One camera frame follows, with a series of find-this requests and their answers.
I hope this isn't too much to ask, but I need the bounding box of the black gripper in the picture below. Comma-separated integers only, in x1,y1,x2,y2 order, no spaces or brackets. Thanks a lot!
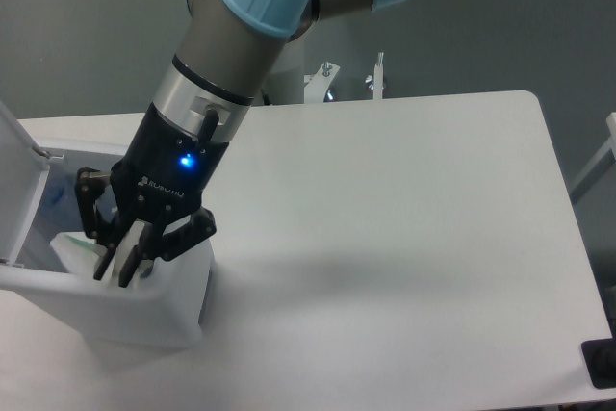
75,104,228,288

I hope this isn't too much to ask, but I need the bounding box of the white paper carton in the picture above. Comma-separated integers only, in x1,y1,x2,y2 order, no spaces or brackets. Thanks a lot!
50,220,145,286

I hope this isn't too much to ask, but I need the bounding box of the clear plastic water bottle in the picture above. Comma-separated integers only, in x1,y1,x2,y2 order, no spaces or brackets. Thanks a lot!
39,177,82,233

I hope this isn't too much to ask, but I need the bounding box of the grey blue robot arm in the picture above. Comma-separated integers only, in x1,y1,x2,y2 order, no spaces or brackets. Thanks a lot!
74,0,405,287

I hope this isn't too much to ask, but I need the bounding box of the white plastic trash can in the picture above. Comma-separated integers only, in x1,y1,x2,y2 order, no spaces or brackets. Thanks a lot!
1,140,214,348

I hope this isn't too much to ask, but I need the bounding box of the white trash can lid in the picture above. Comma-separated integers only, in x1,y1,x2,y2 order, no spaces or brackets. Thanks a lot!
1,106,62,270

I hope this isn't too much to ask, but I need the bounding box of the black device at table edge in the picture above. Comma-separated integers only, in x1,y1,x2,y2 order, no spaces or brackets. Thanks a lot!
581,338,615,390

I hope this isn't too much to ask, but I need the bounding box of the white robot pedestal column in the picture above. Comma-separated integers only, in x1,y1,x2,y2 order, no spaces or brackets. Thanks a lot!
262,38,305,105

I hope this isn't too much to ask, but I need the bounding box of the white metal base frame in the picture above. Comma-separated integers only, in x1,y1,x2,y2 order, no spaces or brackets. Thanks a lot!
303,51,386,104

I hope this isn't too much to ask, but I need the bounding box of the white frame at right edge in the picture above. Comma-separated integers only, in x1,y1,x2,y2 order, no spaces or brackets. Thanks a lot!
569,112,615,204

